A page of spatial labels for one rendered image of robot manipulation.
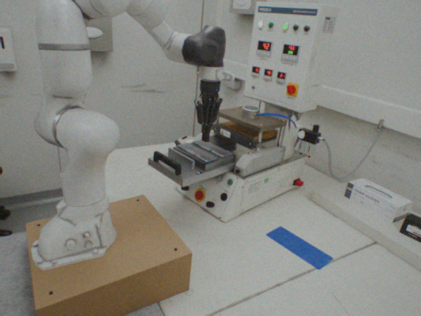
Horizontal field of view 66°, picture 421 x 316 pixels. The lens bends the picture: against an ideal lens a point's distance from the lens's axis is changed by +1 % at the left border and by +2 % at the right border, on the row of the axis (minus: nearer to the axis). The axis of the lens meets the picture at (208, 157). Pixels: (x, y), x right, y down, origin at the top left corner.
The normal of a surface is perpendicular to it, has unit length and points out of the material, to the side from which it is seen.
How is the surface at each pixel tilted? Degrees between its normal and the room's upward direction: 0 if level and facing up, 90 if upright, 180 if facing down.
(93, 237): 86
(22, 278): 0
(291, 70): 90
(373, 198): 87
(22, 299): 0
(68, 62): 86
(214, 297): 0
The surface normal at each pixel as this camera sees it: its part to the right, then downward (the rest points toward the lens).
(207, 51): 0.72, 0.33
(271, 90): -0.73, 0.21
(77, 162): -0.04, 0.65
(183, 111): 0.51, 0.39
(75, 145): -0.31, 0.44
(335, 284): 0.09, -0.91
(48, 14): -0.18, 0.17
